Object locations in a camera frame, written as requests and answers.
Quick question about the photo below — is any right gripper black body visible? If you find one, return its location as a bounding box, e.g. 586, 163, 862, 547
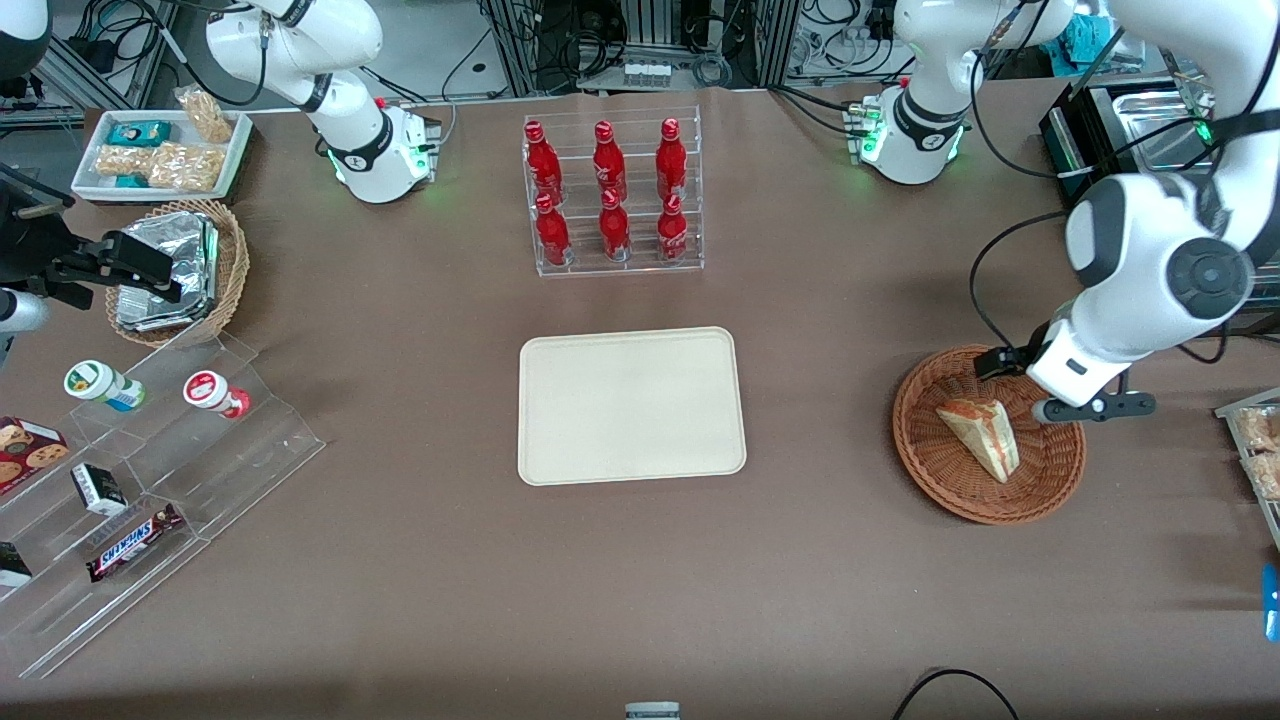
0, 165, 81, 311

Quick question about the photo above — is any triangle sandwich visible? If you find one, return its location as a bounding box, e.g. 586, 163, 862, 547
936, 399, 1021, 485

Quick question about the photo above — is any light wicker basket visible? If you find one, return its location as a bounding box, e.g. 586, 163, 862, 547
104, 199, 252, 350

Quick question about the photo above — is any white snack tray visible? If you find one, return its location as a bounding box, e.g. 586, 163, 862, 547
71, 108, 254, 205

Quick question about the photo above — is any brown round wicker basket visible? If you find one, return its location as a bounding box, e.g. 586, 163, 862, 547
892, 345, 1088, 527

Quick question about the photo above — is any metal tray with snacks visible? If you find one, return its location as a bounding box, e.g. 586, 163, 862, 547
1214, 387, 1280, 553

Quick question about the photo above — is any cream rectangular tray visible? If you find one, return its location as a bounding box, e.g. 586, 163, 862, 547
517, 326, 749, 488

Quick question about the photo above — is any foil wrapped pack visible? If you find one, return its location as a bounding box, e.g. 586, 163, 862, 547
146, 211, 220, 293
116, 283, 209, 334

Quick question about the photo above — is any peanut crisp bag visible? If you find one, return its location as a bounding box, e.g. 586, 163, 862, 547
147, 142, 224, 194
94, 144, 157, 182

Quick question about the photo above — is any green lid yogurt cup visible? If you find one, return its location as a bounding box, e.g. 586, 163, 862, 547
64, 359, 147, 414

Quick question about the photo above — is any red lid yogurt cup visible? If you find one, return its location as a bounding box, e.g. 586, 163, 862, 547
182, 369, 252, 420

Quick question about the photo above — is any clear bag of puffed snacks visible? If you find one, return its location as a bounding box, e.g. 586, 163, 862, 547
174, 87, 234, 145

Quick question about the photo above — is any clear acrylic stepped display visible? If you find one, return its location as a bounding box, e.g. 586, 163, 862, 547
0, 330, 327, 682

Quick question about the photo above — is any red cookie box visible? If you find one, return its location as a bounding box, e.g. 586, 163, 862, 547
0, 415, 72, 497

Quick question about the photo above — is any clear pastry bag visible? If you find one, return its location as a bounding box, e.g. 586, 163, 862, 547
1234, 404, 1280, 502

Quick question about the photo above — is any small black white box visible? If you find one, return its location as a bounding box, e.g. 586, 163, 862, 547
71, 462, 129, 518

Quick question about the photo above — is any black food warmer appliance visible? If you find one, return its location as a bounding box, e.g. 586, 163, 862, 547
1038, 74, 1219, 213

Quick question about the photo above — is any Snickers chocolate bar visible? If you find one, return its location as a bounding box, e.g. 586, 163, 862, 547
86, 502, 187, 584

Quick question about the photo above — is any steel warmer pan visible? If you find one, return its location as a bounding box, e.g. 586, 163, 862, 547
1111, 87, 1217, 173

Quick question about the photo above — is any red cola bottle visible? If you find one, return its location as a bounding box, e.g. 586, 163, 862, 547
655, 117, 690, 199
592, 120, 630, 197
524, 120, 565, 204
598, 187, 634, 264
533, 193, 574, 268
656, 193, 692, 264

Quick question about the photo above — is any clear acrylic bottle rack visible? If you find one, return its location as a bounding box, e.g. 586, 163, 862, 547
521, 104, 705, 279

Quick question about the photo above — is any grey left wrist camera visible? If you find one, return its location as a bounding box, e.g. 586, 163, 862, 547
1033, 393, 1158, 425

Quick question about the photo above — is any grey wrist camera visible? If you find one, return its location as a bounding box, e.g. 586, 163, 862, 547
1033, 393, 1158, 425
0, 288, 50, 337

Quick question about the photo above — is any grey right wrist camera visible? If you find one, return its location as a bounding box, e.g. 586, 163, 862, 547
0, 288, 50, 337

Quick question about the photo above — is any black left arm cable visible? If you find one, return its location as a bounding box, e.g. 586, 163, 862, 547
967, 209, 1073, 353

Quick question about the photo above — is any black table cable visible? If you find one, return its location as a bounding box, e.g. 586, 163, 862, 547
892, 667, 1022, 720

